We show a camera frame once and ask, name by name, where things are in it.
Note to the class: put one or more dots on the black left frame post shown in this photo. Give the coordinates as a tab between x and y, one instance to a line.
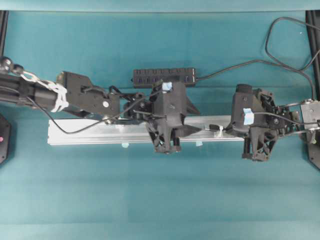
4	14

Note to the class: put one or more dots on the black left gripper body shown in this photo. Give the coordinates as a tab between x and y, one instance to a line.
161	125

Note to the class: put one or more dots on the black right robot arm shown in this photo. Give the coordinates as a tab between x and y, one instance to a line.
309	111

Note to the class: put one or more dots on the black right frame post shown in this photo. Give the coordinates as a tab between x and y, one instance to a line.
313	17

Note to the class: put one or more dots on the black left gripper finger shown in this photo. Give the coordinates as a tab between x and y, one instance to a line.
187	130
189	107

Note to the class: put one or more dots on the black USB hub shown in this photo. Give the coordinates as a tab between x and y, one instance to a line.
146	78

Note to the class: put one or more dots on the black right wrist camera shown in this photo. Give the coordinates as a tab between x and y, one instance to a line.
243	103

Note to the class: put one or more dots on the black frame post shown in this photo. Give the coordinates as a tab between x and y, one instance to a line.
313	17
4	14

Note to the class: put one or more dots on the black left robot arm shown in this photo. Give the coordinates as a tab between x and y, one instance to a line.
72	93

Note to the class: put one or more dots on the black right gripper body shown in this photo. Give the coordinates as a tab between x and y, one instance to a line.
271	122

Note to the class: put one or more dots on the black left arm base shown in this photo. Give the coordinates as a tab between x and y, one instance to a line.
5	135

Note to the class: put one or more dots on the silver aluminium rail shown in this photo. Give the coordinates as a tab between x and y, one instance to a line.
130	134

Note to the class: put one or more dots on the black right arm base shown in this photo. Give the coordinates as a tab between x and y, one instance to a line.
313	150

